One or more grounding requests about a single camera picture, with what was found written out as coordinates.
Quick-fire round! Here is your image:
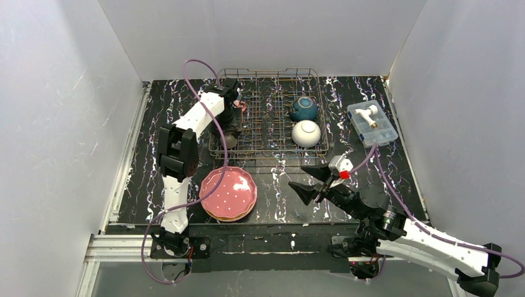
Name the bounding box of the small grey cup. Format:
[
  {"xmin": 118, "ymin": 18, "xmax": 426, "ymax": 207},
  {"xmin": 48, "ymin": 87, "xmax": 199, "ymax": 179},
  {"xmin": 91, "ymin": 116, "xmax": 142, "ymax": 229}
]
[{"xmin": 225, "ymin": 134, "xmax": 238, "ymax": 150}]

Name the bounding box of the white bowl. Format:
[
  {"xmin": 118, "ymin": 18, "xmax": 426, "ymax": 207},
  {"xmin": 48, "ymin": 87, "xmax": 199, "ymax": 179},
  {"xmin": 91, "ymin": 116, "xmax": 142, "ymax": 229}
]
[{"xmin": 292, "ymin": 120, "xmax": 321, "ymax": 148}]

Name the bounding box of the teal bowl beige inside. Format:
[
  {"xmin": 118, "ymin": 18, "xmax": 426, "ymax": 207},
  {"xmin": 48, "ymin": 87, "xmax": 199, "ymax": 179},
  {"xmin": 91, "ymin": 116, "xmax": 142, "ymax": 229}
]
[{"xmin": 289, "ymin": 96, "xmax": 318, "ymax": 122}]

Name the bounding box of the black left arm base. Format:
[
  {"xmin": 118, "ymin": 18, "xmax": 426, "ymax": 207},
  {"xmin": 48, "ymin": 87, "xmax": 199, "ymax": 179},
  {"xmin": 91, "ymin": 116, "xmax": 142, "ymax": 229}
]
[{"xmin": 149, "ymin": 229, "xmax": 211, "ymax": 281}]

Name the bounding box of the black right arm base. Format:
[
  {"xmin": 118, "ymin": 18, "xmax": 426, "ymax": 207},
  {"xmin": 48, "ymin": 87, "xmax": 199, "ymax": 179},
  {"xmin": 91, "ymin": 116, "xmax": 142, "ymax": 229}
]
[{"xmin": 328, "ymin": 222, "xmax": 387, "ymax": 282}]

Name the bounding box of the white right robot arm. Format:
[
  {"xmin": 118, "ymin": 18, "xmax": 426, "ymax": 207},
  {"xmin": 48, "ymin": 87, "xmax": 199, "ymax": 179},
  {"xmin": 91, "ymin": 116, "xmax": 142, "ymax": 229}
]
[{"xmin": 289, "ymin": 164, "xmax": 501, "ymax": 296}]

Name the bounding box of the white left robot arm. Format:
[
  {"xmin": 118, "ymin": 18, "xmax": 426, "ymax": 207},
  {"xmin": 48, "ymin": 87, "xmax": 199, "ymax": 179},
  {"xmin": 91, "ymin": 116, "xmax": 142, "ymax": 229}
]
[{"xmin": 154, "ymin": 78, "xmax": 242, "ymax": 253}]

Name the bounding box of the pink polka dot plate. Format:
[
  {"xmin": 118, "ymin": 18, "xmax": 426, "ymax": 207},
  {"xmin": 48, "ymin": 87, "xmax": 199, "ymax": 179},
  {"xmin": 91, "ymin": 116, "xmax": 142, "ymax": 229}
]
[{"xmin": 201, "ymin": 166, "xmax": 258, "ymax": 209}]

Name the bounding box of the clear plastic parts box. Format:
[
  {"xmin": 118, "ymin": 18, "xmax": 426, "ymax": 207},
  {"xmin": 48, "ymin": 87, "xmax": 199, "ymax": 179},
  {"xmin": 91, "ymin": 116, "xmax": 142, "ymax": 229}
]
[{"xmin": 347, "ymin": 100, "xmax": 399, "ymax": 148}]

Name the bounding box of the yellow plate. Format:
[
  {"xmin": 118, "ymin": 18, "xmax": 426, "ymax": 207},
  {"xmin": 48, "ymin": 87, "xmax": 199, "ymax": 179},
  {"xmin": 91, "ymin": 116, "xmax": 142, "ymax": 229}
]
[{"xmin": 204, "ymin": 206, "xmax": 252, "ymax": 222}]

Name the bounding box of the white pipe fitting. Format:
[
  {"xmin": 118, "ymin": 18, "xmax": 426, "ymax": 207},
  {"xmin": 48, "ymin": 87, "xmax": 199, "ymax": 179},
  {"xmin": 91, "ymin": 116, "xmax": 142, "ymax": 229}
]
[{"xmin": 355, "ymin": 105, "xmax": 378, "ymax": 128}]

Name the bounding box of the pink bottom plate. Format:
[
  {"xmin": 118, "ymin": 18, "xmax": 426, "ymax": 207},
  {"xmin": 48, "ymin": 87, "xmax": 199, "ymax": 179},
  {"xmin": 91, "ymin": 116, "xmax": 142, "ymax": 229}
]
[{"xmin": 206, "ymin": 205, "xmax": 254, "ymax": 222}]

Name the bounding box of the grey wire dish rack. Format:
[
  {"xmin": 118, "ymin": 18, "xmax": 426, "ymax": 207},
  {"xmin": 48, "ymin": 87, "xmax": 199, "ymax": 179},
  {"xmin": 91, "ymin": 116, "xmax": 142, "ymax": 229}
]
[{"xmin": 219, "ymin": 67, "xmax": 334, "ymax": 160}]

